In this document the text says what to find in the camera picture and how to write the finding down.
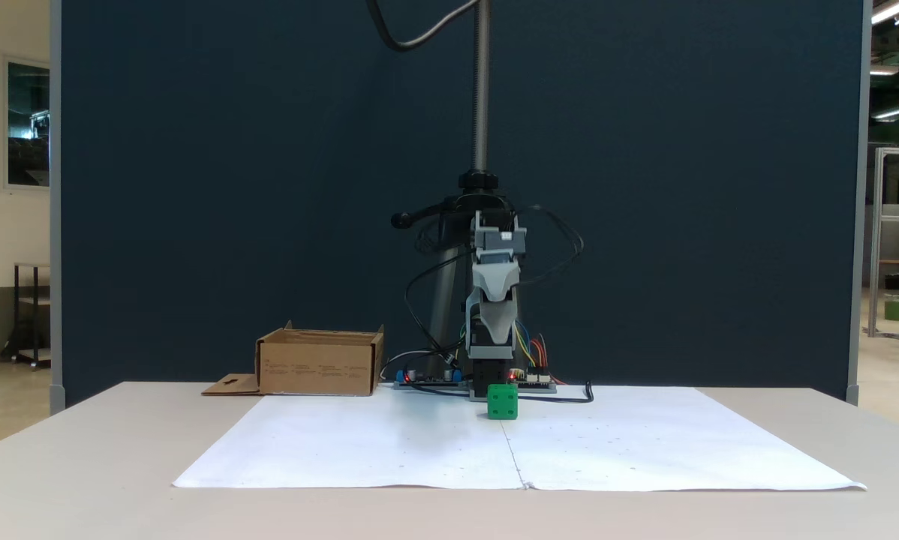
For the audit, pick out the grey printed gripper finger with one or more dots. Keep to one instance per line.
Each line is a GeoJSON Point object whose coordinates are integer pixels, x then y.
{"type": "Point", "coordinates": [497, 300]}

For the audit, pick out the green die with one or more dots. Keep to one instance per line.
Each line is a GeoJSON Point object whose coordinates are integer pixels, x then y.
{"type": "Point", "coordinates": [502, 403]}

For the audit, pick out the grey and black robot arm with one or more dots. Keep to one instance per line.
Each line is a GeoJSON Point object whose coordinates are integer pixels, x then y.
{"type": "Point", "coordinates": [491, 375]}

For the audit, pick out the green bin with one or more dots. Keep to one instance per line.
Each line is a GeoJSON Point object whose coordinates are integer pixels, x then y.
{"type": "Point", "coordinates": [894, 307]}

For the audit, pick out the blue power circuit board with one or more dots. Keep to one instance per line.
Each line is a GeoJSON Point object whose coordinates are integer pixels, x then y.
{"type": "Point", "coordinates": [427, 381]}

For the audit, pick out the brown cardboard box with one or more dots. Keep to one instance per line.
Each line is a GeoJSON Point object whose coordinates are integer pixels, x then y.
{"type": "Point", "coordinates": [318, 367]}

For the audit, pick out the white paper sheet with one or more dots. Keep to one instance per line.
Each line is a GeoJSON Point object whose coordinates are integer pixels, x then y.
{"type": "Point", "coordinates": [659, 442]}
{"type": "Point", "coordinates": [359, 442]}

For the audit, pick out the dark blue partition panel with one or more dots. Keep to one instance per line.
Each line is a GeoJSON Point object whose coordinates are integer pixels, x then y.
{"type": "Point", "coordinates": [194, 187]}

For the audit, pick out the black shelf cart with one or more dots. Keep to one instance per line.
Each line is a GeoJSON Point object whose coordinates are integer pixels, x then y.
{"type": "Point", "coordinates": [33, 315]}

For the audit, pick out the black camera stand with pole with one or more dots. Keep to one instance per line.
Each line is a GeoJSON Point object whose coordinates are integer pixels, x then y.
{"type": "Point", "coordinates": [481, 90]}

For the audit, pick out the aluminium profile frame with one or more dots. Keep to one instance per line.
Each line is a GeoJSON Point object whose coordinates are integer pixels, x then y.
{"type": "Point", "coordinates": [898, 217]}

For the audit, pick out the framed wall window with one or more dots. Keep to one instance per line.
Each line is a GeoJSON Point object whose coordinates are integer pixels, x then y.
{"type": "Point", "coordinates": [28, 124]}

